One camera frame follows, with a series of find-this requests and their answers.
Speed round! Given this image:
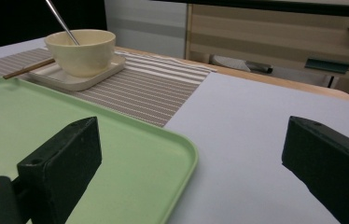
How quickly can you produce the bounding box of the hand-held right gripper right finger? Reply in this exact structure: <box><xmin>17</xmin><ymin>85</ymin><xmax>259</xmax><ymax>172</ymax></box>
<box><xmin>281</xmin><ymin>116</ymin><xmax>349</xmax><ymax>224</ymax></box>

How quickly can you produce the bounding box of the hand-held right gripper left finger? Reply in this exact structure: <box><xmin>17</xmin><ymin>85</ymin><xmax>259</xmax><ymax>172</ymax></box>
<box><xmin>17</xmin><ymin>116</ymin><xmax>103</xmax><ymax>224</ymax></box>

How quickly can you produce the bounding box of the green plastic tray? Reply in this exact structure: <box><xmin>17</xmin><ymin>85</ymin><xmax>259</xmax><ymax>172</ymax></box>
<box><xmin>0</xmin><ymin>77</ymin><xmax>200</xmax><ymax>224</ymax></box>

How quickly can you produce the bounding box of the white square plate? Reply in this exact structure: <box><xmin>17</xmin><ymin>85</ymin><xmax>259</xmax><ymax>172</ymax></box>
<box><xmin>26</xmin><ymin>52</ymin><xmax>127</xmax><ymax>92</ymax></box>

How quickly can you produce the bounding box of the brown wooden chopstick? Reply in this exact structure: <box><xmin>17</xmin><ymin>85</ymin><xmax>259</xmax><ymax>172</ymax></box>
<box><xmin>2</xmin><ymin>58</ymin><xmax>56</xmax><ymax>80</ymax></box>

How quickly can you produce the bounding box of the cream ceramic bowl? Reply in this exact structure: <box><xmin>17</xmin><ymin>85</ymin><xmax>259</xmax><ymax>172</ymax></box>
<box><xmin>44</xmin><ymin>29</ymin><xmax>117</xmax><ymax>78</ymax></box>

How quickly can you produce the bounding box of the metal spoon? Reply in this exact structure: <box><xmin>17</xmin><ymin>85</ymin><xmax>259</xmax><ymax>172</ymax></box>
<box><xmin>45</xmin><ymin>0</ymin><xmax>80</xmax><ymax>47</ymax></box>

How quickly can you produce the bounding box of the teal label strip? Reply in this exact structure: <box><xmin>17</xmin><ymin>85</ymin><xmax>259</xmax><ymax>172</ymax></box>
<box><xmin>304</xmin><ymin>57</ymin><xmax>349</xmax><ymax>75</ymax></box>

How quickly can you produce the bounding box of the striped placemat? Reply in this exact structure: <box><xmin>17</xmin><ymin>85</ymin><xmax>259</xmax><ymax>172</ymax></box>
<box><xmin>0</xmin><ymin>47</ymin><xmax>217</xmax><ymax>128</ymax></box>

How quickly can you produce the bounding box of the grey chair base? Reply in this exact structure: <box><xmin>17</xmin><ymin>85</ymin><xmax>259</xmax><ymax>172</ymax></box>
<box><xmin>209</xmin><ymin>54</ymin><xmax>273</xmax><ymax>75</ymax></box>

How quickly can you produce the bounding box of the light wooden desk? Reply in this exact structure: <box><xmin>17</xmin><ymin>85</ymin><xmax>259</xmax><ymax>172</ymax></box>
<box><xmin>185</xmin><ymin>3</ymin><xmax>349</xmax><ymax>105</ymax></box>

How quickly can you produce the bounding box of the black curtain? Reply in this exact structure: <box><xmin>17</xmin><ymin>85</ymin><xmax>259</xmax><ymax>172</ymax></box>
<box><xmin>0</xmin><ymin>0</ymin><xmax>108</xmax><ymax>52</ymax></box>

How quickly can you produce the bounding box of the white cabinet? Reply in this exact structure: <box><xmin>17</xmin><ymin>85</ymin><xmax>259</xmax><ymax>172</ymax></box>
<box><xmin>104</xmin><ymin>0</ymin><xmax>189</xmax><ymax>60</ymax></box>

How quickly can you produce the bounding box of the black horizontal frame bar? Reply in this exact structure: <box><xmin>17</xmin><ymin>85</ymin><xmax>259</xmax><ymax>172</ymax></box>
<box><xmin>150</xmin><ymin>0</ymin><xmax>349</xmax><ymax>19</ymax></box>

